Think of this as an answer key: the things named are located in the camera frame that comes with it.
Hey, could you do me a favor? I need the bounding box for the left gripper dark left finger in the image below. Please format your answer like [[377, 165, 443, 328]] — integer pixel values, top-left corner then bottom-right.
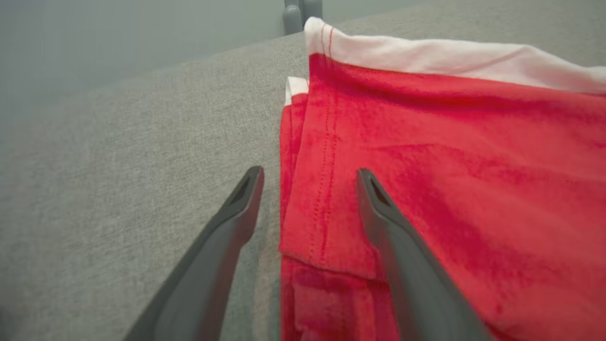
[[123, 165, 265, 341]]

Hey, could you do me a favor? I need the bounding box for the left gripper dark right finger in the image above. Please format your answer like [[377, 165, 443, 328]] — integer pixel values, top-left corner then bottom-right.
[[356, 168, 494, 341]]

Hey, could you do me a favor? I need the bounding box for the red white-sleeved shirt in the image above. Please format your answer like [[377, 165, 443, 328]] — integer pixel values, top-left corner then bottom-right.
[[278, 16, 606, 341]]

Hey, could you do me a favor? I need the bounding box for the grey fabric sofa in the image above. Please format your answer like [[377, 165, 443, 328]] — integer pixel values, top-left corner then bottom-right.
[[0, 0, 606, 341]]

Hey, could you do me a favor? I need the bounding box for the grey metal post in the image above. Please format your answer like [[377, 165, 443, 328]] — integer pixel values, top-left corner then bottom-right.
[[283, 0, 304, 36]]

